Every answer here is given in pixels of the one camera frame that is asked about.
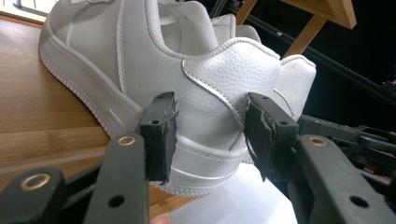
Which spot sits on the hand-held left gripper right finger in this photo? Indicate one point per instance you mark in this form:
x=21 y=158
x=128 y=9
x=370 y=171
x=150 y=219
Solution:
x=271 y=137

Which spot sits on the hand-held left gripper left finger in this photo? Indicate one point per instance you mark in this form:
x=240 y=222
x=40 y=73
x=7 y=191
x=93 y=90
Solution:
x=157 y=140

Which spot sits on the white sneaker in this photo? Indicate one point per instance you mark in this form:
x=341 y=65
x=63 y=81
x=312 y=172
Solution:
x=149 y=77
x=295 y=84

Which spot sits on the wooden three-shelf shoe rack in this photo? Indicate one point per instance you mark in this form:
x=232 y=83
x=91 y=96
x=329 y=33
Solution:
x=40 y=102

